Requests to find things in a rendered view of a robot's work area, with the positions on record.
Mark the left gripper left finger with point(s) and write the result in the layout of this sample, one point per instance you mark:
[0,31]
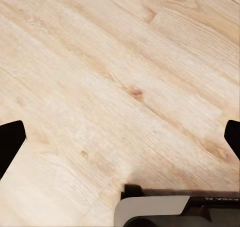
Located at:
[12,136]

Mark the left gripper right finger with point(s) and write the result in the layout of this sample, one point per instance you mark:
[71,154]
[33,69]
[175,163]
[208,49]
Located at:
[232,136]

